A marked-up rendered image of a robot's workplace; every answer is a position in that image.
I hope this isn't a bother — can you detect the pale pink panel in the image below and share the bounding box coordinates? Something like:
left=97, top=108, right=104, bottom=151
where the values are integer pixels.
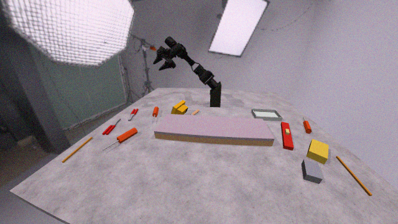
left=154, top=114, right=274, bottom=146

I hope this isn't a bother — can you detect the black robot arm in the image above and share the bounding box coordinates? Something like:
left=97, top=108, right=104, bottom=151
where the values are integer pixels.
left=159, top=36, right=219, bottom=91

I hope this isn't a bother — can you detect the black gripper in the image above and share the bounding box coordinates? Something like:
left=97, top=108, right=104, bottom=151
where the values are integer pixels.
left=153, top=48, right=177, bottom=70

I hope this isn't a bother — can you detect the white shallow tray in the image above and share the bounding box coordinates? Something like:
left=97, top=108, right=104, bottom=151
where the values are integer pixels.
left=251, top=108, right=283, bottom=121

